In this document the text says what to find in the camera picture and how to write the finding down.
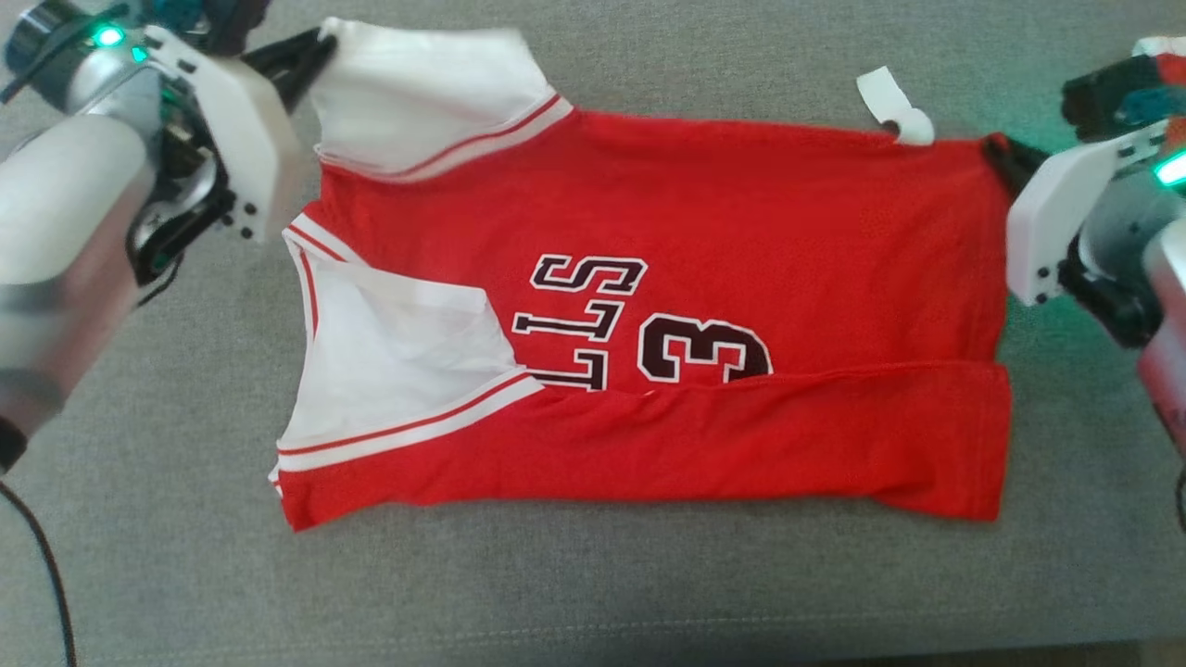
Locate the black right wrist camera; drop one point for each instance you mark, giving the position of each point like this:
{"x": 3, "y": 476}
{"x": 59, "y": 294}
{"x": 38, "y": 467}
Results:
{"x": 1093, "y": 97}

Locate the grey fabric sofa seat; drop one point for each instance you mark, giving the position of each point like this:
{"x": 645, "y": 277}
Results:
{"x": 602, "y": 574}

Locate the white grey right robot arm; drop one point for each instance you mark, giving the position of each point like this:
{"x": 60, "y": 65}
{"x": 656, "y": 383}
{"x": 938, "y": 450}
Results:
{"x": 1167, "y": 306}

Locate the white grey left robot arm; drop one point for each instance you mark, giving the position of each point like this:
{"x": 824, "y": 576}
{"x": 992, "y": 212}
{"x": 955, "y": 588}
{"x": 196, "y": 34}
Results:
{"x": 65, "y": 232}

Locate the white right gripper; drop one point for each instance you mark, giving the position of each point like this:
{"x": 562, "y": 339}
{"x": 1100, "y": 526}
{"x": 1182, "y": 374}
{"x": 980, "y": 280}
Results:
{"x": 1056, "y": 213}

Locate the red white basketball jersey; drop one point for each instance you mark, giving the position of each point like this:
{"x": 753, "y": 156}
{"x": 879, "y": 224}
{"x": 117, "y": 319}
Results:
{"x": 741, "y": 204}

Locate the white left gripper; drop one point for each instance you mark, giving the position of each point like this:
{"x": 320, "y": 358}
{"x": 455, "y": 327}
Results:
{"x": 241, "y": 120}

